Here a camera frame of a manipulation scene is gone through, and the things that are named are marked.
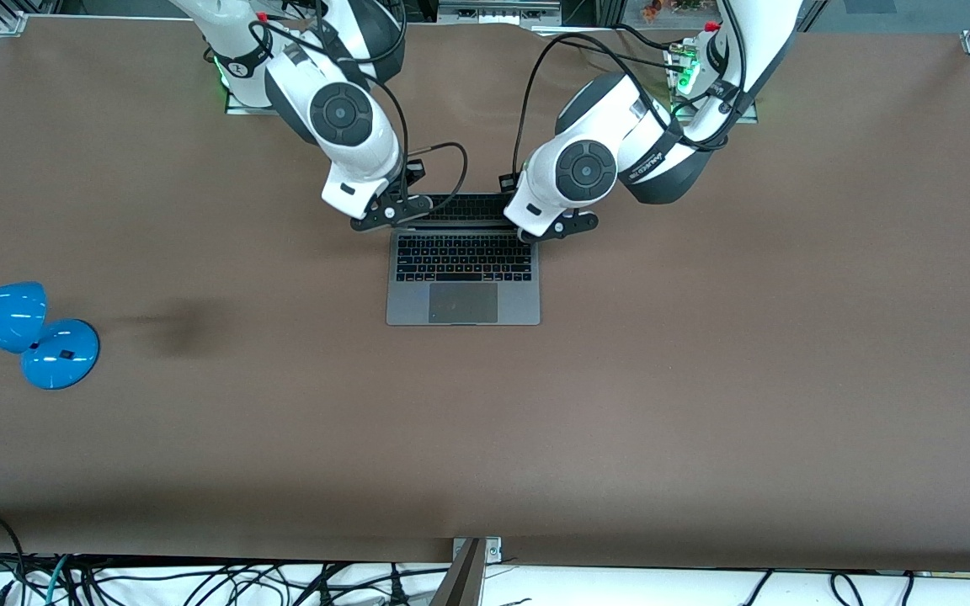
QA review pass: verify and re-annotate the grey laptop with black keyboard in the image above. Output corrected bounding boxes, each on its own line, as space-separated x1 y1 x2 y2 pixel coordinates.
386 194 542 327

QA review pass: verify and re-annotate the grey power strip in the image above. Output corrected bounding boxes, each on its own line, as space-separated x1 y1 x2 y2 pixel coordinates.
437 0 563 26

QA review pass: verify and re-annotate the blue desk lamp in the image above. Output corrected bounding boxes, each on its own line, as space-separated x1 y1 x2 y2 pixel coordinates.
0 281 101 391

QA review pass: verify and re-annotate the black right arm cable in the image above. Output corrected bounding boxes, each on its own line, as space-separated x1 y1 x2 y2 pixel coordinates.
247 0 470 221

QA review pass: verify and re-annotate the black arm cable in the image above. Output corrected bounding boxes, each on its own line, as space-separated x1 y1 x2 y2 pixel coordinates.
514 24 743 196
247 0 470 221

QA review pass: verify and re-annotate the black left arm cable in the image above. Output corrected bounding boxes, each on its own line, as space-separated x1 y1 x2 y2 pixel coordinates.
514 24 743 196

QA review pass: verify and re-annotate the small metal table bracket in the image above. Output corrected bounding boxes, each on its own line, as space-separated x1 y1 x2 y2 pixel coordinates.
451 536 504 565

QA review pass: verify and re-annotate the dark metal post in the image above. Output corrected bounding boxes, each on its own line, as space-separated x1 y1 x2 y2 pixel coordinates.
429 539 487 606

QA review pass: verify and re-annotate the black cable on table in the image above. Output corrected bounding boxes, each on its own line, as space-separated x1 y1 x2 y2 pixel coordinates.
534 24 681 75

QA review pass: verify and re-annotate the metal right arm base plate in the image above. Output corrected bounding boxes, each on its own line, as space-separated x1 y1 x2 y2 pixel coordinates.
224 80 284 115

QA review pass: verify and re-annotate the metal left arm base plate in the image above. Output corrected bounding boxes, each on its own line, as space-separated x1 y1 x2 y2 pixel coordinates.
666 40 760 125

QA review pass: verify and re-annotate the teal cable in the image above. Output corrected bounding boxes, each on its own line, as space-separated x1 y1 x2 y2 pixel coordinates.
44 554 72 606

